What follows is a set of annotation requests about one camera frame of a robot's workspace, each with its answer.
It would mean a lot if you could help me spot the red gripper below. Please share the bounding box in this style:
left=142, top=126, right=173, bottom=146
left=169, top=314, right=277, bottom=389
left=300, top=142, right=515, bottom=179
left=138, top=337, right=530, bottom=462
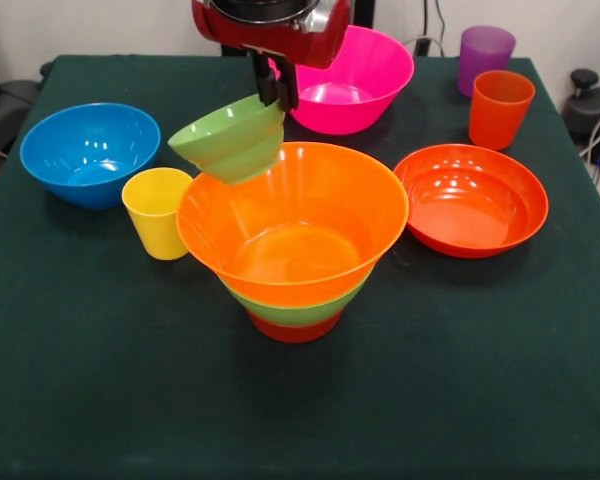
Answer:
left=191, top=0, right=352, bottom=114

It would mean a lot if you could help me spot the small green ribbed bowl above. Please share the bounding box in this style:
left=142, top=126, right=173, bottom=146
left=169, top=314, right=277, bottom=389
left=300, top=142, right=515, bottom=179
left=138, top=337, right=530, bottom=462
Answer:
left=167, top=93, right=287, bottom=187

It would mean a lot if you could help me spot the large pink bowl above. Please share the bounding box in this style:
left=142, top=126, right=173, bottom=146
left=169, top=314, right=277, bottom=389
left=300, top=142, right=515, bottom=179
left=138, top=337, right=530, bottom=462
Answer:
left=268, top=24, right=416, bottom=136

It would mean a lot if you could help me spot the large yellow-orange bowl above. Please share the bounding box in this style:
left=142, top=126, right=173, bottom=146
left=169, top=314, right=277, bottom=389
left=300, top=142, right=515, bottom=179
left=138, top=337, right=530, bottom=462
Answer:
left=175, top=141, right=411, bottom=309

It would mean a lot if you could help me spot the wide shallow orange bowl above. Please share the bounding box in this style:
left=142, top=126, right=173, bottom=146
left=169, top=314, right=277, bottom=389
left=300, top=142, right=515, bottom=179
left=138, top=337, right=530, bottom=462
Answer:
left=393, top=143, right=550, bottom=260

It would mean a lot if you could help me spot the large green bowl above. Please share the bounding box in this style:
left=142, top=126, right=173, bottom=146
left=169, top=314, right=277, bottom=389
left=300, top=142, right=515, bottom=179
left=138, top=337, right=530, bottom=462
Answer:
left=219, top=277, right=369, bottom=327

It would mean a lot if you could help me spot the small orange bowl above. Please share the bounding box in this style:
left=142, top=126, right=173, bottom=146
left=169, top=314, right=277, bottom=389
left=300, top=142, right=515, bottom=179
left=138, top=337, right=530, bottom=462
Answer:
left=247, top=309, right=345, bottom=344

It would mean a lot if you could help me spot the yellow cup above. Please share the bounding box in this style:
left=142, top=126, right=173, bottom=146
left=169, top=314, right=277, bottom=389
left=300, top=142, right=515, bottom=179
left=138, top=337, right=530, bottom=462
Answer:
left=121, top=167, right=195, bottom=262

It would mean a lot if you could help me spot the blue bowl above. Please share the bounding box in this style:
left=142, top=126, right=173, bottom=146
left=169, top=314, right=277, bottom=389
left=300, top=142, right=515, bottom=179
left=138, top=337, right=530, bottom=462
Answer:
left=19, top=103, right=162, bottom=211

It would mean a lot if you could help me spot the purple cup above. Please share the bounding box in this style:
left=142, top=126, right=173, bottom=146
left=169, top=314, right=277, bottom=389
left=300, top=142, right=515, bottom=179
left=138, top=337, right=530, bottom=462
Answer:
left=456, top=26, right=518, bottom=98

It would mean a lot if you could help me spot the orange cup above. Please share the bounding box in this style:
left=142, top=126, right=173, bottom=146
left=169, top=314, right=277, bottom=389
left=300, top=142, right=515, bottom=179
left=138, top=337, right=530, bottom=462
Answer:
left=468, top=70, right=537, bottom=152

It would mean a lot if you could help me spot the dark grey chair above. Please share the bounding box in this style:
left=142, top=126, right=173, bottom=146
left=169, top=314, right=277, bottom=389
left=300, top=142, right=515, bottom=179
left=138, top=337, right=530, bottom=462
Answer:
left=0, top=78, right=42, bottom=156

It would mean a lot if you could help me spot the black rounded base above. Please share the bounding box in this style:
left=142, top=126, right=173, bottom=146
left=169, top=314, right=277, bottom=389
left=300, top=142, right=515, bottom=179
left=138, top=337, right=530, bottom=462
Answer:
left=562, top=84, right=600, bottom=166

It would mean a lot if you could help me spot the black clamp knob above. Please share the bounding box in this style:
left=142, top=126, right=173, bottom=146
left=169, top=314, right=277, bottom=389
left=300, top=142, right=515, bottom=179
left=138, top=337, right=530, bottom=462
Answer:
left=569, top=68, right=600, bottom=101

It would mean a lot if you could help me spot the dark green tablecloth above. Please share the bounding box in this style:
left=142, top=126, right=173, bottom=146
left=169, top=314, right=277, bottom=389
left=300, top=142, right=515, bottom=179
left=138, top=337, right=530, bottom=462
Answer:
left=0, top=53, right=600, bottom=480

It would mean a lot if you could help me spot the black hanging cable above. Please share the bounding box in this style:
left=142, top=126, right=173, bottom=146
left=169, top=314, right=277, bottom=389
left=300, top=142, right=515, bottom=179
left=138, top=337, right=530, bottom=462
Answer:
left=432, top=0, right=449, bottom=57

